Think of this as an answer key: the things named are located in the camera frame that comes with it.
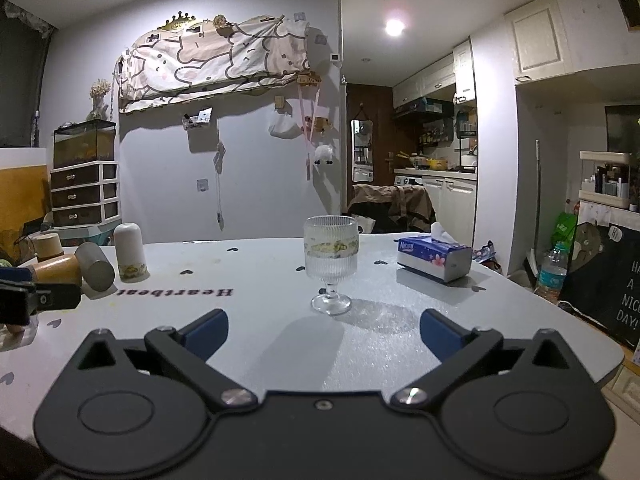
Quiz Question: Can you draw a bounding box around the white kitchen base cabinet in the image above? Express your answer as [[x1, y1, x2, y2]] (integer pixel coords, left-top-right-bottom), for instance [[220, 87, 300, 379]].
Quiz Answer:
[[421, 175, 479, 237]]

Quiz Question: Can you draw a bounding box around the green bag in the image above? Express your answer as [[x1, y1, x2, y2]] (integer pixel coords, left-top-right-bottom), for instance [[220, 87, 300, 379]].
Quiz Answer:
[[550, 211, 579, 257]]

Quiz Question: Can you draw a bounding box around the white storage rack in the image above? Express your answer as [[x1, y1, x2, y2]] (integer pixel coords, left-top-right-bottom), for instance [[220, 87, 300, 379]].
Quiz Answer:
[[577, 150, 637, 211]]

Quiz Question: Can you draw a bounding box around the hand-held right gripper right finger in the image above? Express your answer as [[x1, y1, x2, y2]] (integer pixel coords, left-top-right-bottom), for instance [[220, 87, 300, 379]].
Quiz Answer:
[[389, 309, 568, 413]]

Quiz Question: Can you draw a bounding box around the tan wooden cup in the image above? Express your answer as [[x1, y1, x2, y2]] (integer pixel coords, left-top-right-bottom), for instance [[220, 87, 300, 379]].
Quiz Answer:
[[29, 254, 83, 287]]

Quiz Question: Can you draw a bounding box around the tan lidded jar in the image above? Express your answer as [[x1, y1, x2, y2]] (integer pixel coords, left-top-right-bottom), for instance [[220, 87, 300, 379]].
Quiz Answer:
[[31, 232, 65, 262]]

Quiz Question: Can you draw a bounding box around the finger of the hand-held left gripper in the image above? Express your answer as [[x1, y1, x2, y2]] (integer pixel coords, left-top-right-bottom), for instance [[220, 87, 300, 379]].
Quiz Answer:
[[0, 266, 83, 327]]

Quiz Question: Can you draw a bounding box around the glass fish tank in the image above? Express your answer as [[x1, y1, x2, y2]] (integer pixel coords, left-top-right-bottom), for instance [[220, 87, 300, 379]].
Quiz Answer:
[[52, 119, 118, 170]]

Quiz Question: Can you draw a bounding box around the gold crown ornament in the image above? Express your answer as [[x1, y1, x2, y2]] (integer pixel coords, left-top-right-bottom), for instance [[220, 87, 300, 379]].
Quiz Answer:
[[158, 10, 197, 32]]

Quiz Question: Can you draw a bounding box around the printed blanket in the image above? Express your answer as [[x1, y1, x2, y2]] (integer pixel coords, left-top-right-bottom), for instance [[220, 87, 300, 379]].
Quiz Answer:
[[117, 12, 311, 114]]

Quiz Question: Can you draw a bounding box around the white cup with printed band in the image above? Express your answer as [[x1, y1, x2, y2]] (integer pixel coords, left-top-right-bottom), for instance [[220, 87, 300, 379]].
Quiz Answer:
[[113, 222, 151, 284]]

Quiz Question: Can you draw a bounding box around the clear wall shelf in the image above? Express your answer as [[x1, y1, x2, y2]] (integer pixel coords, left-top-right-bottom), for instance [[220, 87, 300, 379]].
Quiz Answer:
[[182, 107, 214, 132]]

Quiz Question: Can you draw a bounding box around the black chalkboard sign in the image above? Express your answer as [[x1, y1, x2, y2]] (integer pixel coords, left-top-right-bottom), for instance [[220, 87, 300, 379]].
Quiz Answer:
[[562, 220, 640, 352]]

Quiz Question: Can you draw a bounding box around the white mop pole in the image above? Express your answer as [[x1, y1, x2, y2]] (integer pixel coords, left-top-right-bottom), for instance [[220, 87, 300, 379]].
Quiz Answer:
[[532, 140, 542, 262]]

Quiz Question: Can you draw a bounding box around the wall mirror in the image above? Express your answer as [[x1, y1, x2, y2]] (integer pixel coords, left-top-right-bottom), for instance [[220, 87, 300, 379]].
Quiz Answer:
[[351, 119, 376, 184]]

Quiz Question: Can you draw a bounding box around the ribbed glass goblet cup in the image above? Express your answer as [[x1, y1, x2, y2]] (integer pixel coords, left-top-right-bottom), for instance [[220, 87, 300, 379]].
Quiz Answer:
[[304, 215, 360, 317]]

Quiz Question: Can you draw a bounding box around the white drawer unit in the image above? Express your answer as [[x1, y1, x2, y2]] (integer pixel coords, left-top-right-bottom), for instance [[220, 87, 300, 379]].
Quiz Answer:
[[49, 161, 121, 229]]

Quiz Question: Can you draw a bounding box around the dried flower bunch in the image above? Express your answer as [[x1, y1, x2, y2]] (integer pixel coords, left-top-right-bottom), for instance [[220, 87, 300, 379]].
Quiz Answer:
[[88, 79, 114, 122]]

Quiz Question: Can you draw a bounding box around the grey cup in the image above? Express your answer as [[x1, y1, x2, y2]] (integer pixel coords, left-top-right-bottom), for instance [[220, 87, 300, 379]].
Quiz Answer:
[[75, 241, 117, 293]]

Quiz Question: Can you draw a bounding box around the white upper cabinet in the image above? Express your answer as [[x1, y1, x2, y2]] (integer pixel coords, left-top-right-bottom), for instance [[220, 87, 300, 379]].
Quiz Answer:
[[504, 0, 574, 82]]

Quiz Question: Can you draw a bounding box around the white hanging bag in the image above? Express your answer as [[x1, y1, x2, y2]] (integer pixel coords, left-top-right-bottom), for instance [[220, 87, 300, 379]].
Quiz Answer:
[[268, 110, 304, 140]]

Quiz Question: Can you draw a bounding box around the dark curtain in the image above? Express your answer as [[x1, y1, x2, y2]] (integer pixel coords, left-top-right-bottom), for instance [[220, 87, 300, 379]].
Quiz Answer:
[[0, 0, 54, 149]]

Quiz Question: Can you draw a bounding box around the yellow board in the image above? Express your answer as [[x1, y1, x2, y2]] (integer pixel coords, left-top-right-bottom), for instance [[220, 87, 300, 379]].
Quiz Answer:
[[0, 148, 54, 247]]

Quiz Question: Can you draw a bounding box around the clear water bottle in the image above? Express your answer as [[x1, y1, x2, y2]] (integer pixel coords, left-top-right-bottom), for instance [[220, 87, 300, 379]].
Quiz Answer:
[[536, 242, 570, 304]]

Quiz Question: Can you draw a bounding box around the blue tissue pack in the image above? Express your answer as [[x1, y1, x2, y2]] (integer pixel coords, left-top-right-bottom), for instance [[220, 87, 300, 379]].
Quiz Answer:
[[396, 222, 474, 284]]

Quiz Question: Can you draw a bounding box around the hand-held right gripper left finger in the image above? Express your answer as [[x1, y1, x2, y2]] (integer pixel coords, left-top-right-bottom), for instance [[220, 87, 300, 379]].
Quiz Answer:
[[75, 309, 259, 415]]

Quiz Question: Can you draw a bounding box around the chair with brown cloth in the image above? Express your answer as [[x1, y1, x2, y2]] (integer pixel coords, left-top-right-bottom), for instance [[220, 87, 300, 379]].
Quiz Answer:
[[347, 183, 436, 234]]

